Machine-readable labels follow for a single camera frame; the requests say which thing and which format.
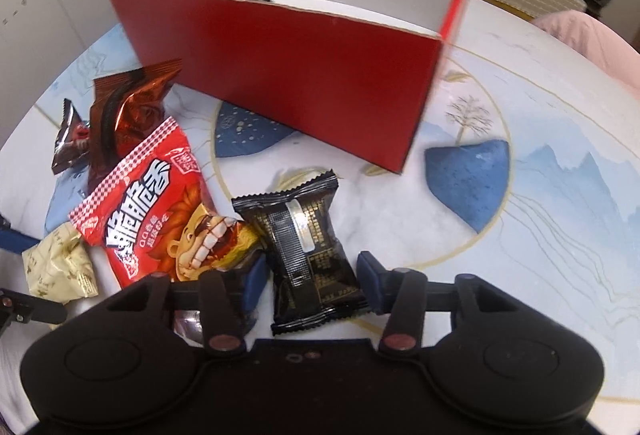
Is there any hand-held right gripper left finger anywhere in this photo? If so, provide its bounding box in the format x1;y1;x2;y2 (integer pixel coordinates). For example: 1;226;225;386
107;256;271;358

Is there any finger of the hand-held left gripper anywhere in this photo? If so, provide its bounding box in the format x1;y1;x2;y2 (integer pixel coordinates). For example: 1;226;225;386
0;214;42;253
0;287;68;336

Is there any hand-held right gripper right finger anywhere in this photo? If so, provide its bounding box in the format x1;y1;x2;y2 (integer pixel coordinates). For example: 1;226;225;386
356;251;521;358

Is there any cream yellow snack packet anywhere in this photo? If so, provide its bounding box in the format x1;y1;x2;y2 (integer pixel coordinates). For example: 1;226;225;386
21;221;99;305

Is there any black gold snack packet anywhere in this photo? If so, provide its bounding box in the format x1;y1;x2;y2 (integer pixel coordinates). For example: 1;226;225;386
231;170;373;336

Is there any light blue snack packet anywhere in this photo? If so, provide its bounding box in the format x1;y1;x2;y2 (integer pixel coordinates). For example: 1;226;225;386
44;165;93;236

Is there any dark brown snack packet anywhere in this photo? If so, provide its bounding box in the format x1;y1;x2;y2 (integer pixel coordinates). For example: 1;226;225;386
51;98;93;175

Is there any red checkered snack packet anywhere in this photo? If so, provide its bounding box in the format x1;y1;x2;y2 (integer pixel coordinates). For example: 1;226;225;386
68;116;261;288

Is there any shiny copper snack packet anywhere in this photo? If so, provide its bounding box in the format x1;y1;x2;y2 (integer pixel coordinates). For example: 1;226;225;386
87;59;183;196

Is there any red cardboard box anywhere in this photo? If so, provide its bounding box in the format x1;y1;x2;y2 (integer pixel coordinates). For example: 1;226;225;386
107;0;482;175

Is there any pink padded chair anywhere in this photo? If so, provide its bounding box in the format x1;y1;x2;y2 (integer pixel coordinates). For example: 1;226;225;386
530;10;640;91

